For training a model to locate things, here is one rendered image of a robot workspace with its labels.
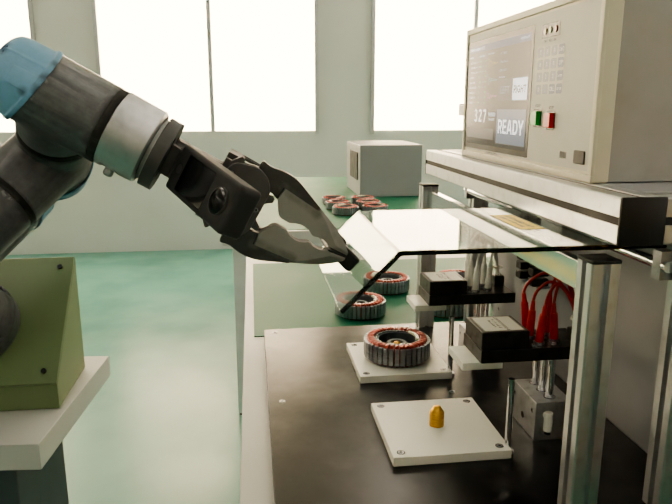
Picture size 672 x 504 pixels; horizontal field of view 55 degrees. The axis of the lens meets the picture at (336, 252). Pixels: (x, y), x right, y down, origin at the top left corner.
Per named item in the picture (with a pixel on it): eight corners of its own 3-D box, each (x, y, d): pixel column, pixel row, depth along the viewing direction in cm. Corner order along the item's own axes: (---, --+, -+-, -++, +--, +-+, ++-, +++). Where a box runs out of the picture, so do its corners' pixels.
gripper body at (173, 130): (281, 172, 69) (179, 115, 66) (286, 181, 61) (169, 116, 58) (247, 234, 70) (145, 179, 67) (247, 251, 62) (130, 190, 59)
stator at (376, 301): (337, 322, 136) (337, 305, 135) (333, 306, 147) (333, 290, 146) (389, 321, 137) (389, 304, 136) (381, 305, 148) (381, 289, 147)
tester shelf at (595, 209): (617, 246, 60) (622, 197, 59) (424, 173, 125) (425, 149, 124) (1025, 234, 65) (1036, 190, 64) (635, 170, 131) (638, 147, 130)
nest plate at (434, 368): (360, 383, 101) (360, 376, 101) (346, 349, 116) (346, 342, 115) (452, 378, 103) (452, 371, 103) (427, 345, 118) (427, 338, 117)
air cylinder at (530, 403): (532, 441, 84) (535, 402, 83) (510, 414, 91) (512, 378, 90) (569, 438, 85) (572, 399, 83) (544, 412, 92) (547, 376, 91)
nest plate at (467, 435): (393, 467, 78) (393, 457, 78) (370, 410, 92) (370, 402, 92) (511, 458, 80) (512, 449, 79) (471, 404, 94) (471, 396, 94)
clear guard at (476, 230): (339, 314, 61) (339, 252, 59) (315, 256, 84) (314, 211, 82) (660, 301, 65) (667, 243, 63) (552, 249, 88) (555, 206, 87)
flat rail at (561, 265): (590, 297, 64) (592, 268, 63) (425, 204, 124) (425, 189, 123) (601, 297, 64) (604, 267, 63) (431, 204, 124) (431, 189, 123)
